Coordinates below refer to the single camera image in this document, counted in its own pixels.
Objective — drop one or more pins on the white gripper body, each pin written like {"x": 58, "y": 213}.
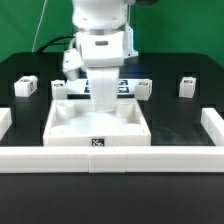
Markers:
{"x": 103, "y": 84}

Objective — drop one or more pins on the white square tabletop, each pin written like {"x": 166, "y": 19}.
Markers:
{"x": 75, "y": 123}

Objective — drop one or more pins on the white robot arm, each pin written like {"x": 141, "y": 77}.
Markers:
{"x": 102, "y": 43}

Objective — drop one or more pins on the white base tag plate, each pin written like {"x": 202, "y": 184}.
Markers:
{"x": 81, "y": 86}

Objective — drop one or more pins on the white U-shaped fence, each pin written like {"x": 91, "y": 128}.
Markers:
{"x": 111, "y": 159}

